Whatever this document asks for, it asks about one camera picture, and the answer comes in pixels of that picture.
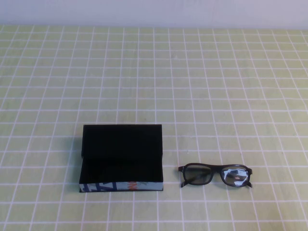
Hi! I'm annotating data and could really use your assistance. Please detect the black printed glasses case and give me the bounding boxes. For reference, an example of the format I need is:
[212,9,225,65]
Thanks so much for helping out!
[78,124,165,193]

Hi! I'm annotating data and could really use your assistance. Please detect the black framed glasses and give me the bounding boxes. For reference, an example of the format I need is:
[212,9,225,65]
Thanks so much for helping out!
[178,163,253,189]

